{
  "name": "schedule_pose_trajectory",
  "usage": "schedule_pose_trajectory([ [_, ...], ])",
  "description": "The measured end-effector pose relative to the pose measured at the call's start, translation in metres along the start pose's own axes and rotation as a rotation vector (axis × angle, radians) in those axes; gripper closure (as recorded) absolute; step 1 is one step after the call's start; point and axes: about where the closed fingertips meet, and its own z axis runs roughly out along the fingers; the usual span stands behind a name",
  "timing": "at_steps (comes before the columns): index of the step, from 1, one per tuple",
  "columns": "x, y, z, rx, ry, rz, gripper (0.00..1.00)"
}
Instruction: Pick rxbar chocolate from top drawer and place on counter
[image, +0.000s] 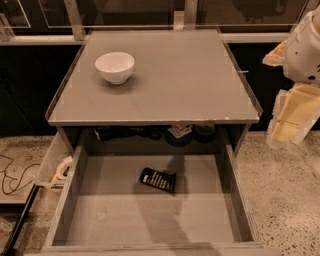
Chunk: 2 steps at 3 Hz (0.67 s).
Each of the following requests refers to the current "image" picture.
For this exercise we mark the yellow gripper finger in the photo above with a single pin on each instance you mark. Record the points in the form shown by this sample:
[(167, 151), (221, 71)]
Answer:
[(276, 56), (294, 114)]

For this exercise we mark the black rxbar chocolate bar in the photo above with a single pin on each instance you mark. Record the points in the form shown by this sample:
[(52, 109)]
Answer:
[(158, 179)]

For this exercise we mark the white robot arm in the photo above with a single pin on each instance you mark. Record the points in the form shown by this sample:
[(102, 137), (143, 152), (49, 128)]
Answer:
[(302, 51)]

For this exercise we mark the grey counter cabinet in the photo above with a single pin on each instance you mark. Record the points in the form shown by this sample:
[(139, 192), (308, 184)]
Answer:
[(180, 77)]

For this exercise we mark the grey open top drawer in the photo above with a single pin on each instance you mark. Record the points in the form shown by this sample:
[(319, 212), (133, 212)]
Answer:
[(104, 210)]

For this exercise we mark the dark round container inside cabinet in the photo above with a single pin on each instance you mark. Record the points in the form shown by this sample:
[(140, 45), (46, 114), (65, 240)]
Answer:
[(204, 134)]

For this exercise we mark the patterned packet inside cabinet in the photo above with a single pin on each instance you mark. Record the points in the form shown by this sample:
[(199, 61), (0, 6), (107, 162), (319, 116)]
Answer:
[(178, 131)]

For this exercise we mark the white ceramic bowl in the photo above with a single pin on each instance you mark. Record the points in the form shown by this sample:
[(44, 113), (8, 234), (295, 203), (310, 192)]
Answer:
[(115, 67)]

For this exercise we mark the white tape roll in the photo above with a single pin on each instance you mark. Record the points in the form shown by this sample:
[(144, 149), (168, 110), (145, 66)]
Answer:
[(63, 169)]

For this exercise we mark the clear plastic side bin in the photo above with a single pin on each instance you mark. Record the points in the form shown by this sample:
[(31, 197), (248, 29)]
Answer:
[(56, 152)]

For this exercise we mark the metal railing frame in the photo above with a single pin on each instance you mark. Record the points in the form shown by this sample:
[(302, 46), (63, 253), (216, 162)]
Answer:
[(34, 22)]

